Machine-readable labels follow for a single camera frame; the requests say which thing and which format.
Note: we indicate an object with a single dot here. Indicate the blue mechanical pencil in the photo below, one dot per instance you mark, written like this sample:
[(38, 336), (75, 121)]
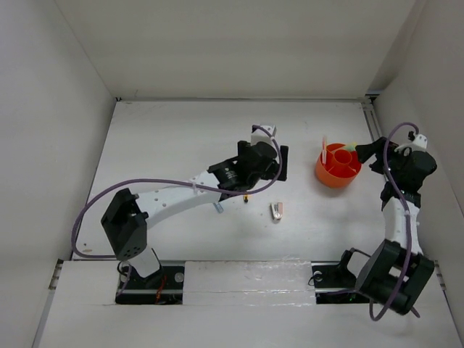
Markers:
[(218, 207)]

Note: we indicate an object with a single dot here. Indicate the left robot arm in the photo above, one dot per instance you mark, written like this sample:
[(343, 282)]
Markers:
[(129, 216)]

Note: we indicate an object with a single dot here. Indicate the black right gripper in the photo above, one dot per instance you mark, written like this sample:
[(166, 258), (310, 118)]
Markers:
[(365, 151)]

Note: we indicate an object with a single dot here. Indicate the orange round container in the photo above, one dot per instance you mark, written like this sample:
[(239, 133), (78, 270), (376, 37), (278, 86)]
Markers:
[(341, 166)]

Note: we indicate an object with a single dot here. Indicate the small pink white stapler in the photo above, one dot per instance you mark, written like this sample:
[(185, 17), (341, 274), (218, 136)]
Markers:
[(276, 210)]

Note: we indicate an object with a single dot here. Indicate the green thick highlighter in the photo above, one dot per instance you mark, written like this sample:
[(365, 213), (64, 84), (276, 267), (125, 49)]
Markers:
[(350, 147)]

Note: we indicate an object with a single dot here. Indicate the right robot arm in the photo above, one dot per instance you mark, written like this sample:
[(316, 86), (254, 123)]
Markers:
[(398, 271)]

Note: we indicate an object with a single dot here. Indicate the thin pink highlighter pen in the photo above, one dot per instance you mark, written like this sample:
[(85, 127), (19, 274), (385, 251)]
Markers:
[(324, 151)]

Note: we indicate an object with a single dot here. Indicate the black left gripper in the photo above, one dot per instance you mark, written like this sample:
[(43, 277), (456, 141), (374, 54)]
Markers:
[(243, 146)]

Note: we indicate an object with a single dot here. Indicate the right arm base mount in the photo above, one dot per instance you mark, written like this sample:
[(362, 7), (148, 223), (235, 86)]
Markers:
[(334, 282)]

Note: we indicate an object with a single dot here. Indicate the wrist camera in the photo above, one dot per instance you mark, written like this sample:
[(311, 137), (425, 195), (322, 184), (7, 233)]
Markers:
[(419, 143), (263, 133)]

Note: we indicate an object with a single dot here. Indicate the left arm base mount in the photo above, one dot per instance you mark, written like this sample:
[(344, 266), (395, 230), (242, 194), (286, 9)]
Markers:
[(164, 288)]

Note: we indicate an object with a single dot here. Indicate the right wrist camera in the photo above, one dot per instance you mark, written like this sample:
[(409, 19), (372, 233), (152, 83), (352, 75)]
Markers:
[(419, 143)]

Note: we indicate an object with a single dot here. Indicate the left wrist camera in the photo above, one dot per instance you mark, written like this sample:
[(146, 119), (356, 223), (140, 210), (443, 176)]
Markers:
[(263, 133)]

